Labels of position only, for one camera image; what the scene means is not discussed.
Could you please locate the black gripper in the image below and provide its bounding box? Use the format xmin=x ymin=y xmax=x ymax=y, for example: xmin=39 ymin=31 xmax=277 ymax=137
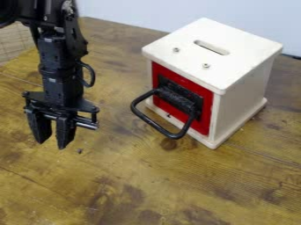
xmin=23 ymin=69 xmax=100 ymax=149

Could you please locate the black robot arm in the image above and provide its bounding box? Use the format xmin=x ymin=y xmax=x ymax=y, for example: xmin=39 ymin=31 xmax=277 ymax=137
xmin=0 ymin=0 xmax=99 ymax=149

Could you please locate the red drawer front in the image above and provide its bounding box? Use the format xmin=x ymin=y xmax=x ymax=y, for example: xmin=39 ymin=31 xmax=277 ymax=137
xmin=151 ymin=62 xmax=214 ymax=135

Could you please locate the white wooden drawer box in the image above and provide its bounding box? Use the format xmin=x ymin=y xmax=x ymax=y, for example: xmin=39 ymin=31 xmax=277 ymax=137
xmin=142 ymin=18 xmax=282 ymax=149

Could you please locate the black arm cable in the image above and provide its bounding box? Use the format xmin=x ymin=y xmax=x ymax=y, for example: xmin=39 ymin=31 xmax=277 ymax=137
xmin=75 ymin=61 xmax=96 ymax=89

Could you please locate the black metal drawer handle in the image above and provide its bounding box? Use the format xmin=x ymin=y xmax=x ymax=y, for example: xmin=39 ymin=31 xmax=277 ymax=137
xmin=131 ymin=75 xmax=203 ymax=140

